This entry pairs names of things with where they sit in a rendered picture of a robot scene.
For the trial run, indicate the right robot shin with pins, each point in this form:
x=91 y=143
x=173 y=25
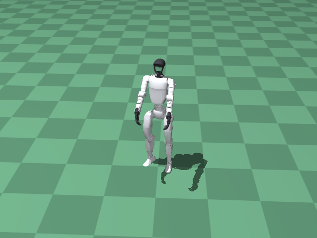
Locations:
x=149 y=148

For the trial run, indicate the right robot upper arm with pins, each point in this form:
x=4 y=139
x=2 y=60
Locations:
x=144 y=86

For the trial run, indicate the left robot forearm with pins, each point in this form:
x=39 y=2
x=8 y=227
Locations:
x=169 y=106

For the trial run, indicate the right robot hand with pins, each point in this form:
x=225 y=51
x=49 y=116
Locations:
x=137 y=116

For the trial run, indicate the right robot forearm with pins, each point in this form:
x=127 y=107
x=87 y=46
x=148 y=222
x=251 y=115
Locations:
x=139 y=103

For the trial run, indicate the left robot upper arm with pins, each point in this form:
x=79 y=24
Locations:
x=171 y=88

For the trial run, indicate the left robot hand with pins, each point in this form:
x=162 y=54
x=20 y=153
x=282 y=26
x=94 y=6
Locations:
x=168 y=117

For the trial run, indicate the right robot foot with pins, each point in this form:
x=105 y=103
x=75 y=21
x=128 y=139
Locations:
x=148 y=161

